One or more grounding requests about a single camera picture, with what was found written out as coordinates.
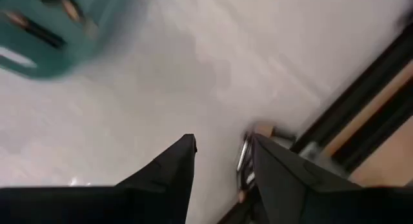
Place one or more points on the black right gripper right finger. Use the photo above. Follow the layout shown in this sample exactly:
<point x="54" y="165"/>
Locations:
<point x="306" y="201"/>

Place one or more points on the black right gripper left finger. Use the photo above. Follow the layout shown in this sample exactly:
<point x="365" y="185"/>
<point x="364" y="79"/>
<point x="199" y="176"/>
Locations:
<point x="129" y="204"/>

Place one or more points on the teal plastic bin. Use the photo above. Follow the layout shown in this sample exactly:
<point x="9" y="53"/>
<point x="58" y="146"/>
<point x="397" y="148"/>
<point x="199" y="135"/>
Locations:
<point x="38" y="65"/>

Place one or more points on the loose screws right edge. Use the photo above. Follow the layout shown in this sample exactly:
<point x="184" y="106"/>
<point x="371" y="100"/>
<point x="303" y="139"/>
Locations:
<point x="245" y="193"/>
<point x="243" y="159"/>

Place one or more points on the black table frame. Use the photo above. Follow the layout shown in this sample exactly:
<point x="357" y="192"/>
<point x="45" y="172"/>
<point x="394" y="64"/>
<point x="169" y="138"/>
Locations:
<point x="371" y="83"/>

